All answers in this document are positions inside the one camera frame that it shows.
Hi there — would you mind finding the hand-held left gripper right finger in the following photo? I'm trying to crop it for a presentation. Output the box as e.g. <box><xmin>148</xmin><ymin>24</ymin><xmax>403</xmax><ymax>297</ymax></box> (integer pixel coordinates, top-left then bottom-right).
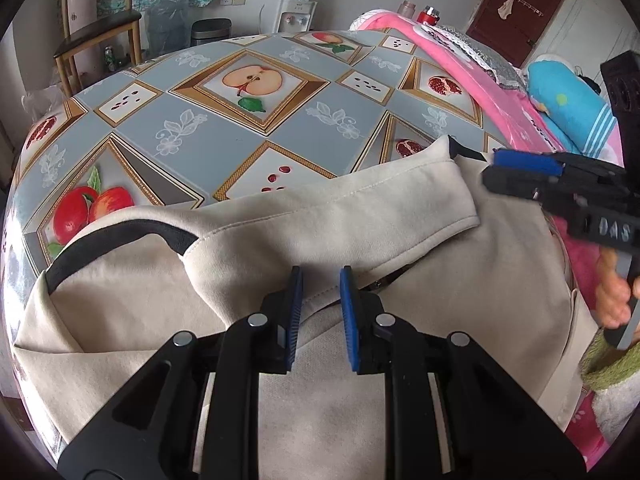
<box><xmin>340</xmin><ymin>265</ymin><xmax>586</xmax><ymax>480</ymax></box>

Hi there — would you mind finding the blue pillow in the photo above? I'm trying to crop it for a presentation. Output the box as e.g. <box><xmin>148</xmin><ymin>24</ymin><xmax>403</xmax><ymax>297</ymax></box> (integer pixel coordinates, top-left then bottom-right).
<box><xmin>527</xmin><ymin>60</ymin><xmax>623</xmax><ymax>156</ymax></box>

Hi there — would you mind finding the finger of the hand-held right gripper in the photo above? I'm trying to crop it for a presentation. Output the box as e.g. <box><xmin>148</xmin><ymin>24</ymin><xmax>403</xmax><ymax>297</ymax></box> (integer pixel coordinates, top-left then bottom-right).
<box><xmin>481</xmin><ymin>168</ymin><xmax>559</xmax><ymax>202</ymax></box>
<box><xmin>492</xmin><ymin>149</ymin><xmax>567</xmax><ymax>177</ymax></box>

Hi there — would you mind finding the wooden chair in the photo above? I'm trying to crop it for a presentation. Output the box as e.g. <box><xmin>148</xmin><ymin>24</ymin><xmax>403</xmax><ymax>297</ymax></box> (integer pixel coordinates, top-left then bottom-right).
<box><xmin>54</xmin><ymin>0</ymin><xmax>146</xmax><ymax>98</ymax></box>

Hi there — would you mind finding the fruit print tablecloth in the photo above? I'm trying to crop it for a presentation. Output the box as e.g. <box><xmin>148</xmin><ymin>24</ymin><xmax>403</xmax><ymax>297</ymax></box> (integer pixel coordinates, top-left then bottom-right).
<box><xmin>0</xmin><ymin>30</ymin><xmax>501</xmax><ymax>411</ymax></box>

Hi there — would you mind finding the person's right hand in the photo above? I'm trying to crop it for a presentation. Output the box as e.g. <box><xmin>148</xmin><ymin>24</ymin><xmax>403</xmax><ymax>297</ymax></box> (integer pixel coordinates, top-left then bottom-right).
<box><xmin>596</xmin><ymin>247</ymin><xmax>640</xmax><ymax>331</ymax></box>

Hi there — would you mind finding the cream jacket with black trim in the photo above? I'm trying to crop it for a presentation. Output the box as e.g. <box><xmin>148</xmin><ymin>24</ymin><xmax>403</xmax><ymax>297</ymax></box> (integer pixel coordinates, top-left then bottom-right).
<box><xmin>12</xmin><ymin>135</ymin><xmax>601</xmax><ymax>480</ymax></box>

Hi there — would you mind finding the white plastic bag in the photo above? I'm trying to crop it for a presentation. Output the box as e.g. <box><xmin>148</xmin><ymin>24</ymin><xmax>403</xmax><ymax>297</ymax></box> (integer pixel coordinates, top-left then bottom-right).
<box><xmin>22</xmin><ymin>85</ymin><xmax>68</xmax><ymax>113</ymax></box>

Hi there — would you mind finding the white cylindrical appliance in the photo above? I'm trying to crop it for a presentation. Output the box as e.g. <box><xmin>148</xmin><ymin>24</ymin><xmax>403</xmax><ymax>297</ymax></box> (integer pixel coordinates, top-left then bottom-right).
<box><xmin>60</xmin><ymin>0</ymin><xmax>101</xmax><ymax>78</ymax></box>

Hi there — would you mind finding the dark red door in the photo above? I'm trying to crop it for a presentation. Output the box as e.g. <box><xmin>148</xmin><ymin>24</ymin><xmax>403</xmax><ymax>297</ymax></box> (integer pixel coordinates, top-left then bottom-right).
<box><xmin>465</xmin><ymin>0</ymin><xmax>571</xmax><ymax>68</ymax></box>

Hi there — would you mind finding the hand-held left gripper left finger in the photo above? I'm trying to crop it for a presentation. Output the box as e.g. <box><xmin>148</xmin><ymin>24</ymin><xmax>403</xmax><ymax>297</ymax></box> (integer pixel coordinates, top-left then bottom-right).
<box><xmin>57</xmin><ymin>265</ymin><xmax>304</xmax><ymax>480</ymax></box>

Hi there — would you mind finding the pink floral blanket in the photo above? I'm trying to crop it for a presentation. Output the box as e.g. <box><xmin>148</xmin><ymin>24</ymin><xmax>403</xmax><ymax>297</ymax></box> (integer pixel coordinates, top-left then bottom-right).
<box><xmin>350</xmin><ymin>9</ymin><xmax>640</xmax><ymax>466</ymax></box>

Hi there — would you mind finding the silver quilted mat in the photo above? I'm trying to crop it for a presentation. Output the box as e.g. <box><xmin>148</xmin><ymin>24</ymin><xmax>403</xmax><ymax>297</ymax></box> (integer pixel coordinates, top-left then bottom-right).
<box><xmin>425</xmin><ymin>22</ymin><xmax>523</xmax><ymax>86</ymax></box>

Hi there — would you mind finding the dark grey trash bin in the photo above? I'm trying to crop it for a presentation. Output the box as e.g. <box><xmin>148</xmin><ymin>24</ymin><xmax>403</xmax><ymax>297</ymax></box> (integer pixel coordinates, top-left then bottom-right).
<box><xmin>190</xmin><ymin>18</ymin><xmax>233</xmax><ymax>47</ymax></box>

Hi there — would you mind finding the white water dispenser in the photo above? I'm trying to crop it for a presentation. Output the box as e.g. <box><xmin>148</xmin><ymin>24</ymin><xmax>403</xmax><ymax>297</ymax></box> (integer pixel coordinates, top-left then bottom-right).
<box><xmin>272</xmin><ymin>0</ymin><xmax>318</xmax><ymax>33</ymax></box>

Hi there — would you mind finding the empty clear water jug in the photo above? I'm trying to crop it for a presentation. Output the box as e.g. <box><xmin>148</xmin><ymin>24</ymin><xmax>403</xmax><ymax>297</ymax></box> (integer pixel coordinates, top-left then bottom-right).
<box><xmin>147</xmin><ymin>0</ymin><xmax>191</xmax><ymax>53</ymax></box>

